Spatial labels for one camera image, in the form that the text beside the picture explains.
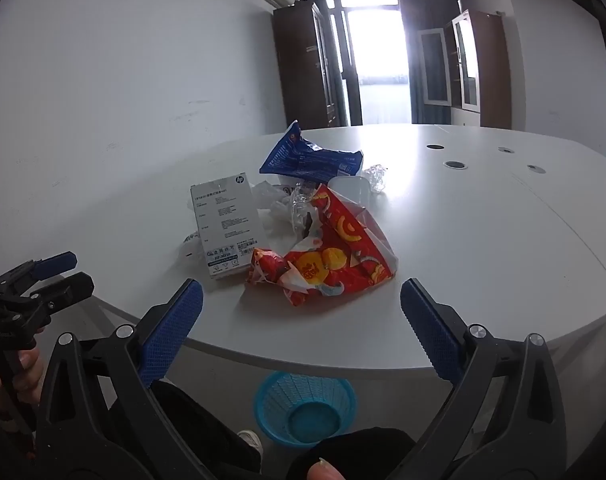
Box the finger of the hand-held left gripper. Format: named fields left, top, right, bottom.
left=0, top=251, right=79, bottom=292
left=3, top=271, right=95, bottom=322

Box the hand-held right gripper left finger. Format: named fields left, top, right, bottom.
left=36, top=278, right=219, bottom=480

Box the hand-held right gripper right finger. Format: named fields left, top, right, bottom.
left=388, top=278, right=576, bottom=480

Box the blue plastic basket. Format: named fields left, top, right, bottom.
left=253, top=372, right=359, bottom=446

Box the white cup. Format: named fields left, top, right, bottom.
left=328, top=175, right=371, bottom=208

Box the blue snack packet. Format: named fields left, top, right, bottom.
left=259, top=120, right=365, bottom=186

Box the person's left hand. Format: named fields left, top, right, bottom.
left=0, top=327, right=46, bottom=411

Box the person's right hand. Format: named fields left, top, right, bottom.
left=307, top=457, right=346, bottom=480

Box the printed white plastic bag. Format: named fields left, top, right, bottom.
left=178, top=232, right=204, bottom=262

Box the white table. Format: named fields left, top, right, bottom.
left=0, top=124, right=606, bottom=386

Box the white cardboard box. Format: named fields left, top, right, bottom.
left=190, top=172, right=261, bottom=280

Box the red printed snack bag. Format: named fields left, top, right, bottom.
left=246, top=183, right=399, bottom=308

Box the white shoe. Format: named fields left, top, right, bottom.
left=237, top=429, right=264, bottom=457

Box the brown glass-door cabinet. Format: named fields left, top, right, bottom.
left=415, top=8, right=514, bottom=131

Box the glass balcony door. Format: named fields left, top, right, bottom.
left=328, top=0, right=414, bottom=126

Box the brown wooden cabinet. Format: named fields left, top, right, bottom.
left=272, top=0, right=351, bottom=133

